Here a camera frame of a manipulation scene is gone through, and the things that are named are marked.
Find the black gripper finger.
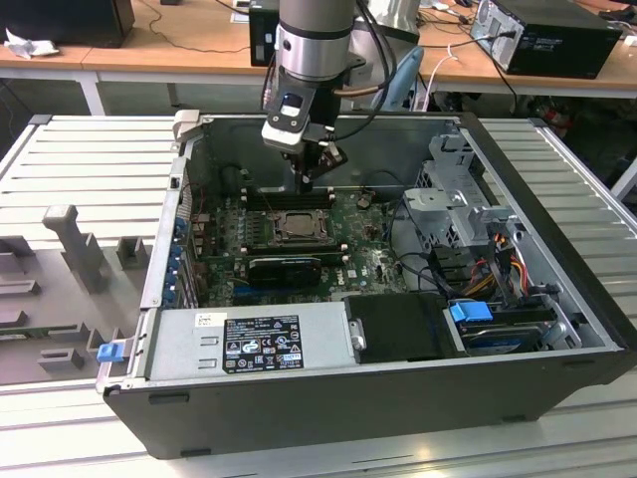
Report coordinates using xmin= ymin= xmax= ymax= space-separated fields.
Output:
xmin=306 ymin=141 xmax=348 ymax=194
xmin=297 ymin=147 xmax=310 ymax=194

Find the silver CPU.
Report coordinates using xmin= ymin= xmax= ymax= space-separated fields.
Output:
xmin=282 ymin=212 xmax=322 ymax=236

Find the metal socket cover frame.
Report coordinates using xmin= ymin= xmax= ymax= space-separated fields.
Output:
xmin=271 ymin=209 xmax=333 ymax=241

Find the black RAM slot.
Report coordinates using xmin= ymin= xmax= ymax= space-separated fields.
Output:
xmin=246 ymin=188 xmax=335 ymax=196
xmin=246 ymin=193 xmax=335 ymax=200
xmin=247 ymin=202 xmax=336 ymax=210
xmin=241 ymin=243 xmax=347 ymax=252
xmin=242 ymin=238 xmax=344 ymax=246
xmin=247 ymin=197 xmax=336 ymax=205

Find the CPU socket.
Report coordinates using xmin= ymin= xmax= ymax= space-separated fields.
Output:
xmin=268 ymin=208 xmax=333 ymax=243

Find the pale blue teach pendant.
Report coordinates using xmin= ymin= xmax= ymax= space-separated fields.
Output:
xmin=382 ymin=47 xmax=424 ymax=111

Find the small black computer box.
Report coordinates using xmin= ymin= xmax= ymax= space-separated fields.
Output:
xmin=248 ymin=0 xmax=281 ymax=69

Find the black graphics card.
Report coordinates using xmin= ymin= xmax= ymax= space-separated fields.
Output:
xmin=247 ymin=256 xmax=323 ymax=289

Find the green motherboard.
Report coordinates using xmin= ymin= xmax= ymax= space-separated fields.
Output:
xmin=191 ymin=191 xmax=414 ymax=308

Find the metal drive cage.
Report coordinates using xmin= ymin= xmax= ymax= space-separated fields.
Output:
xmin=402 ymin=131 xmax=529 ymax=250

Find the black plastic shroud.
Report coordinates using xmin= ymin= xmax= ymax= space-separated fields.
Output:
xmin=342 ymin=292 xmax=472 ymax=364

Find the hard disk in blue carrier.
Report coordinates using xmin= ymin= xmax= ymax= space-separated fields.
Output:
xmin=447 ymin=300 xmax=548 ymax=358

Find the grey power supply unit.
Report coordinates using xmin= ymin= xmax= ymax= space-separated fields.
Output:
xmin=143 ymin=306 xmax=362 ymax=382

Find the black PC tower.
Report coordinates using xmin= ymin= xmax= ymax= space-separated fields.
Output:
xmin=470 ymin=0 xmax=624 ymax=81

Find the black open PC case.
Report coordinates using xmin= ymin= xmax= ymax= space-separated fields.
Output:
xmin=94 ymin=109 xmax=637 ymax=462

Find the grey parts rack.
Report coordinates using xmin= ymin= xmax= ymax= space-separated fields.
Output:
xmin=0 ymin=203 xmax=155 ymax=387

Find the large black box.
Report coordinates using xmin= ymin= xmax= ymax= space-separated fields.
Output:
xmin=0 ymin=0 xmax=136 ymax=50

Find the crumpled white paper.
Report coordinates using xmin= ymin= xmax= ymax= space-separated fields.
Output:
xmin=3 ymin=27 xmax=61 ymax=60

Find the green RAM stick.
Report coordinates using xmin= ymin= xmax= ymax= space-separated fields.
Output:
xmin=0 ymin=326 xmax=49 ymax=343

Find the copper coloured hose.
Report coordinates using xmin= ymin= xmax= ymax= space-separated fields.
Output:
xmin=331 ymin=79 xmax=394 ymax=99

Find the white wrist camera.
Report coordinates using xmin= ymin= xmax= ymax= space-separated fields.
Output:
xmin=261 ymin=92 xmax=313 ymax=150

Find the black cable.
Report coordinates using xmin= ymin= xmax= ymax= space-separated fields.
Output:
xmin=387 ymin=198 xmax=449 ymax=300

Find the thin red wire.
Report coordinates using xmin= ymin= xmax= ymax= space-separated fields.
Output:
xmin=181 ymin=182 xmax=209 ymax=223

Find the white cable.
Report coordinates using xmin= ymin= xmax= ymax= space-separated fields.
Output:
xmin=412 ymin=43 xmax=459 ymax=112

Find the coloured power wire bundle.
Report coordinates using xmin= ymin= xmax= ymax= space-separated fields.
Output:
xmin=462 ymin=248 xmax=531 ymax=300

